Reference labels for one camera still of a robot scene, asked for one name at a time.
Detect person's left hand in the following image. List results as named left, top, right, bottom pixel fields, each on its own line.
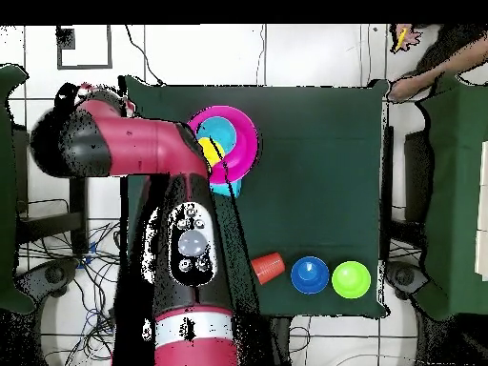
left=386, top=74, right=434, bottom=105

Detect person's right hand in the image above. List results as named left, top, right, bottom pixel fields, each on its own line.
left=389, top=24, right=425, bottom=53

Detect yellow marker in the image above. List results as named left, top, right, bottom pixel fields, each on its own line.
left=394, top=27, right=409, bottom=53

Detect yellow cup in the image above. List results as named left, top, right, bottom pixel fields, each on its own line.
left=196, top=135, right=227, bottom=169

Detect person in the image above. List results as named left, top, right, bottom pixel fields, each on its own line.
left=413, top=24, right=488, bottom=75

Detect green cloth side table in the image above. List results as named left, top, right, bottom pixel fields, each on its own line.
left=0, top=62, right=37, bottom=315
left=414, top=71, right=488, bottom=322

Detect cream boxes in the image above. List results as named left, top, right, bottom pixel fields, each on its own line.
left=474, top=139, right=488, bottom=283

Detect dark green tablecloth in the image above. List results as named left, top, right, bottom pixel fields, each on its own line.
left=118, top=74, right=392, bottom=319

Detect large pink bowl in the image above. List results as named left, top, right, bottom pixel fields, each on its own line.
left=186, top=105, right=260, bottom=186

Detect black office chair base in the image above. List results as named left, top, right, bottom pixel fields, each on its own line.
left=14, top=257, right=82, bottom=306
left=383, top=259, right=431, bottom=302

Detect small light blue bowl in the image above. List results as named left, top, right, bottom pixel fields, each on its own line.
left=195, top=115, right=238, bottom=155

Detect lime green bowl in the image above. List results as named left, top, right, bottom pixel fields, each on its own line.
left=331, top=259, right=372, bottom=300

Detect dark blue bowl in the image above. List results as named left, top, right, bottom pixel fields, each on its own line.
left=290, top=255, right=331, bottom=295

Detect orange ribbed cup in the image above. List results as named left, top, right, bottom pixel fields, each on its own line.
left=250, top=251, right=287, bottom=286

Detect black stand with blue tape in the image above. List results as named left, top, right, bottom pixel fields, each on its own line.
left=16, top=176, right=90, bottom=255

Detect black upright post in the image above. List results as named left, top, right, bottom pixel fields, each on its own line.
left=379, top=124, right=396, bottom=261

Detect black cable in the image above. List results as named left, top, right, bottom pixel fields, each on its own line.
left=124, top=24, right=166, bottom=88

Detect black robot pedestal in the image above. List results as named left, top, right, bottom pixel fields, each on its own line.
left=266, top=315, right=293, bottom=366

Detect black square floor frame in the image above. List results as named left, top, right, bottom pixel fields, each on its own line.
left=55, top=25, right=114, bottom=71

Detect bundle of floor cables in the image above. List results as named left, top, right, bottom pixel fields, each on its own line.
left=16, top=220, right=123, bottom=366

